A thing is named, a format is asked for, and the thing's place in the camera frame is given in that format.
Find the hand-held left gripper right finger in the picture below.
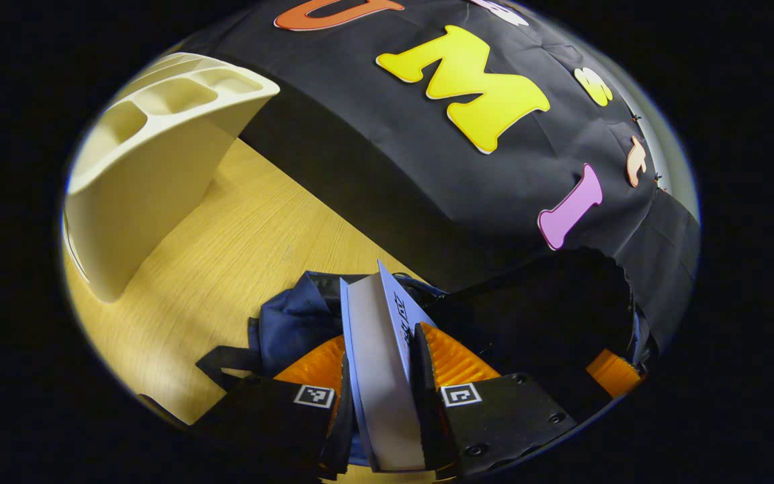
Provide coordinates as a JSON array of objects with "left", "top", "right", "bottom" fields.
[{"left": 413, "top": 321, "right": 579, "bottom": 479}]

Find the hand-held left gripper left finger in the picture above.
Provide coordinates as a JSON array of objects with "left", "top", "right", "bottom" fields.
[{"left": 189, "top": 335, "right": 355, "bottom": 482}]

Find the pale blue book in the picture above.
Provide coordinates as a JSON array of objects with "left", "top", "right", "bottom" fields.
[{"left": 339, "top": 260, "right": 439, "bottom": 473}]

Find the blue schoolbag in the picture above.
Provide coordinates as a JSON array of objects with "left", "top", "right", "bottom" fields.
[{"left": 196, "top": 249, "right": 658, "bottom": 431}]

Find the cream plastic bookshelf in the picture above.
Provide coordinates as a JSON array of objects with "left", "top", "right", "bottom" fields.
[{"left": 63, "top": 52, "right": 282, "bottom": 304}]

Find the black backdrop cloth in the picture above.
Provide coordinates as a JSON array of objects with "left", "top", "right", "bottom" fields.
[{"left": 179, "top": 0, "right": 702, "bottom": 350}]

